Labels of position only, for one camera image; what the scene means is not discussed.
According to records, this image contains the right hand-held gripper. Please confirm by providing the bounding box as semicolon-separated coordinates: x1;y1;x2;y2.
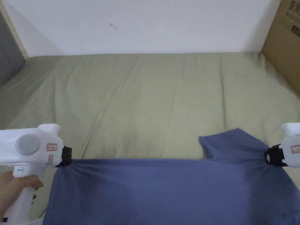
265;122;300;168

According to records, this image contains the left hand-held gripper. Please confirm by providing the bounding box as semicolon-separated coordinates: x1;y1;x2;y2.
0;124;73;225

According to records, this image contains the dark blue shirt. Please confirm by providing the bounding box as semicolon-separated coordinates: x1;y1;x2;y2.
42;128;300;225

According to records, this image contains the person's left hand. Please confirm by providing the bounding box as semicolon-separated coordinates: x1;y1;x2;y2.
0;171;44;216

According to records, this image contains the grey padded headboard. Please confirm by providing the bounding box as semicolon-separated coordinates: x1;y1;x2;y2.
0;10;26;87

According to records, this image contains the brown cardboard carton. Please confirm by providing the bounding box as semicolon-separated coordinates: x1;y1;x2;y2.
261;0;300;97

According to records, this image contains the bed with pale green sheet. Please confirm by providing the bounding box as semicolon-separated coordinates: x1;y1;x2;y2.
0;52;300;222

